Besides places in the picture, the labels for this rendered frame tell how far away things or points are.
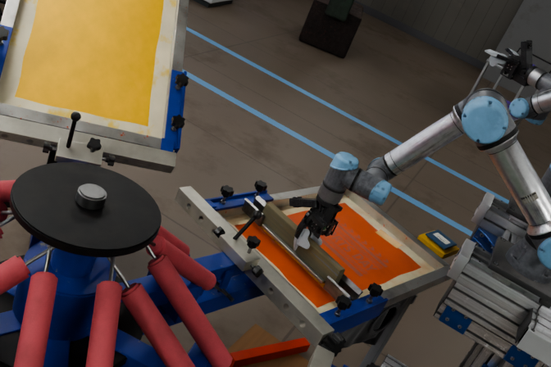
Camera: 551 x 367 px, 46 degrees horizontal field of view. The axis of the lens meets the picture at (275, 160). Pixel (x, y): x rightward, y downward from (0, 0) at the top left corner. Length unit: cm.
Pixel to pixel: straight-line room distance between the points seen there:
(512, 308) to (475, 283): 13
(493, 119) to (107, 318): 108
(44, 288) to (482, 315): 138
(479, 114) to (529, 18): 905
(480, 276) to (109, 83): 133
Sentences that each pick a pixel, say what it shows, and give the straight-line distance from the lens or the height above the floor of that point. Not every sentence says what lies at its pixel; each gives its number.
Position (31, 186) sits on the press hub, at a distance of 143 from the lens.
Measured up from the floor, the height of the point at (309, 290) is 95.
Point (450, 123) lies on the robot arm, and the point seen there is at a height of 157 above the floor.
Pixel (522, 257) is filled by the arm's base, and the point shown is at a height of 130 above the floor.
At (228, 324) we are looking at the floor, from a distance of 330.
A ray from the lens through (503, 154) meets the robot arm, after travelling 185.
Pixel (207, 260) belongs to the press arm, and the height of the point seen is 104.
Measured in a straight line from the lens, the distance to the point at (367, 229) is 253.
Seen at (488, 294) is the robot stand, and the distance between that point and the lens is 216.
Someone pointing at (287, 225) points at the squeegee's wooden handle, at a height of 105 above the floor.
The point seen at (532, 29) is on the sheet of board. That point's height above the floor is 95.
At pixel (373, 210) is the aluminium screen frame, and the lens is 262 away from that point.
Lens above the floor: 211
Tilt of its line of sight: 25 degrees down
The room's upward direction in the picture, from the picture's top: 23 degrees clockwise
